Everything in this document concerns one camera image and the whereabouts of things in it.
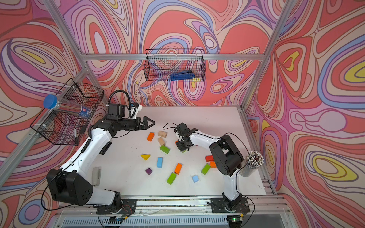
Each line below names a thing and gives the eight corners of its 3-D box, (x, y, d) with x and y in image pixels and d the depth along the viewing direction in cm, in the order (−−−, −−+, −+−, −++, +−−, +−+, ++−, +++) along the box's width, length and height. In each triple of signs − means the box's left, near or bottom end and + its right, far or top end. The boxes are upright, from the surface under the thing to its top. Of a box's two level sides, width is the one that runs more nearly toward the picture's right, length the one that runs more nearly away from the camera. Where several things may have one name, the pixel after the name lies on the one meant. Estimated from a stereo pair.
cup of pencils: (239, 175, 86) (250, 162, 71) (240, 163, 91) (251, 149, 76) (250, 178, 85) (264, 166, 70) (250, 166, 89) (263, 152, 75)
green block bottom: (166, 181, 84) (166, 180, 82) (172, 172, 87) (172, 171, 85) (171, 185, 82) (171, 184, 81) (177, 176, 86) (177, 175, 84)
